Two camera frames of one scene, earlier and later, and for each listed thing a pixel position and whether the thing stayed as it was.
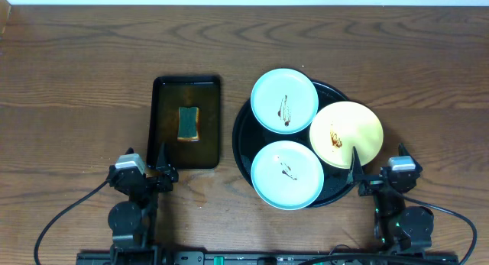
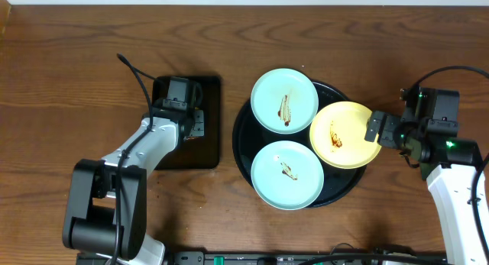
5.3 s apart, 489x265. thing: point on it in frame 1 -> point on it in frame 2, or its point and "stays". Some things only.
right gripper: (371, 182) -> (391, 122)
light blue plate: (287, 175) stays
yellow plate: (336, 128) stays
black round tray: (250, 137) stays
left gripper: (149, 179) -> (197, 124)
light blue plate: (284, 101) stays
